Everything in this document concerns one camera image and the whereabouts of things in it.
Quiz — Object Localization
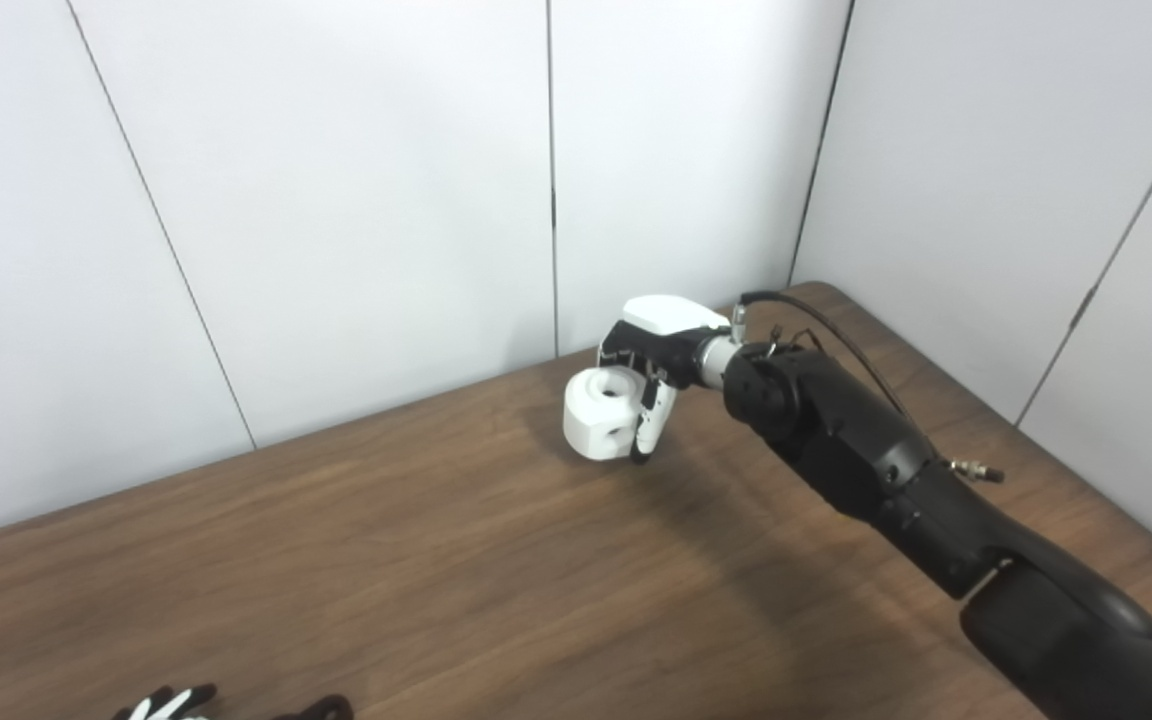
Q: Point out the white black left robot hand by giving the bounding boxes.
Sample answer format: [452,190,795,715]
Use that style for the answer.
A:
[113,684,218,720]

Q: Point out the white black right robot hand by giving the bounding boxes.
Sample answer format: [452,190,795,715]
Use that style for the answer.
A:
[596,295,737,465]

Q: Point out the round white piece with holes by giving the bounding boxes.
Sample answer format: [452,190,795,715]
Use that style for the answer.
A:
[563,365,652,462]

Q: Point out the black flanged holder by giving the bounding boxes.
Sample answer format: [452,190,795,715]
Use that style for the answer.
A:
[271,694,355,720]

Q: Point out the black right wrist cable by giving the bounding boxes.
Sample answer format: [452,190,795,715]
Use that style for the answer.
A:
[736,290,1005,484]

